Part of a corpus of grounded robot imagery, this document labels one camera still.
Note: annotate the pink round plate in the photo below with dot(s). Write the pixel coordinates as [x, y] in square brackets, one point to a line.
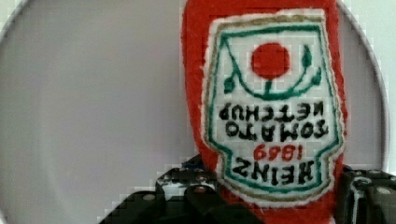
[94, 105]

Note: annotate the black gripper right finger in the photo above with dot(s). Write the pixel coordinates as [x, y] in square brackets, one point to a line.
[366, 197]

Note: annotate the red felt ketchup bottle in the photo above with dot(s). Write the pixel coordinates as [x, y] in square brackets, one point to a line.
[266, 100]

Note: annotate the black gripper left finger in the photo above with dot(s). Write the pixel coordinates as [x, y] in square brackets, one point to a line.
[188, 194]

